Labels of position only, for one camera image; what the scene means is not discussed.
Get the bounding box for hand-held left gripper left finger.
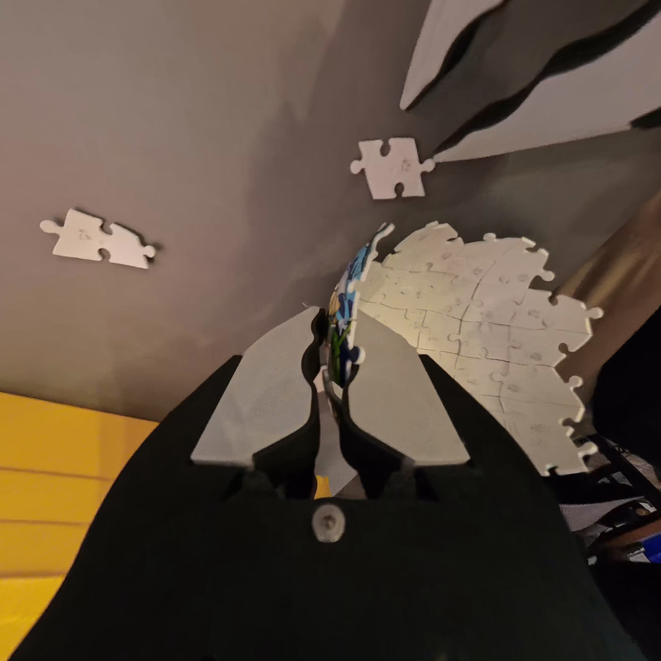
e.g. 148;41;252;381
191;307;326;500

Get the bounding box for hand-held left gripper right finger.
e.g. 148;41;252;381
341;313;471;501

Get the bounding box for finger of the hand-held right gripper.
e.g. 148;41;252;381
400;0;509;112
433;0;661;163

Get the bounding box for partly built puzzle ball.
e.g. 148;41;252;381
323;221;604;477

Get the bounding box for white puzzle piece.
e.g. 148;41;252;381
40;208;157;270
350;137;436;200

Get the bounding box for person's beige trousers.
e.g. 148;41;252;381
558;191;661;393

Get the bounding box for yellow box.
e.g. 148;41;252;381
0;391;331;661

